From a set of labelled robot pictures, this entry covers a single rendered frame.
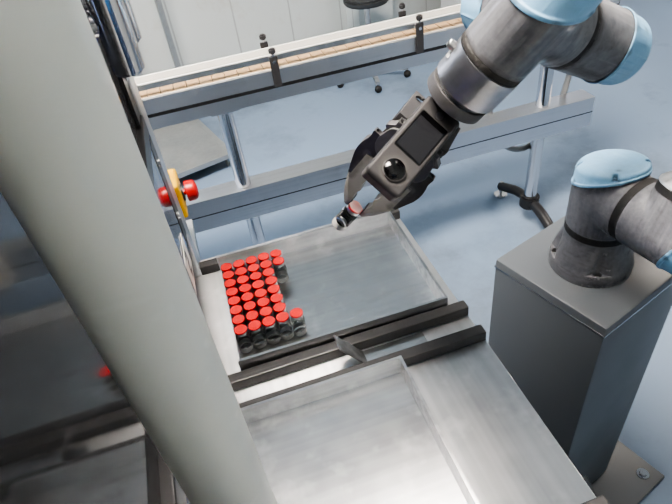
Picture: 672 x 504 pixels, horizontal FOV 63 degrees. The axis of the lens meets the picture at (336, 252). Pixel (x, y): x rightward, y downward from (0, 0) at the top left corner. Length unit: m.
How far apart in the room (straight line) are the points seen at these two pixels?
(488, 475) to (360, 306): 0.34
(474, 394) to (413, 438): 0.11
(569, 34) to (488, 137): 1.60
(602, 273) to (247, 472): 0.99
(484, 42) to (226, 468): 0.47
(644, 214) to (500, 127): 1.24
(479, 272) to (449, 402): 1.51
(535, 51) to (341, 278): 0.56
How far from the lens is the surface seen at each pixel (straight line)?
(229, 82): 1.70
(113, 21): 0.36
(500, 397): 0.82
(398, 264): 1.00
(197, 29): 3.71
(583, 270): 1.11
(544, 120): 2.26
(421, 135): 0.60
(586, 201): 1.04
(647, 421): 1.96
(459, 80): 0.58
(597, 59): 0.62
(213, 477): 0.17
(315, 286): 0.98
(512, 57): 0.56
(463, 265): 2.31
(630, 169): 1.02
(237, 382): 0.85
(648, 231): 0.98
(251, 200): 1.92
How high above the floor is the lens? 1.55
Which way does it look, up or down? 40 degrees down
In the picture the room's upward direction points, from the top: 9 degrees counter-clockwise
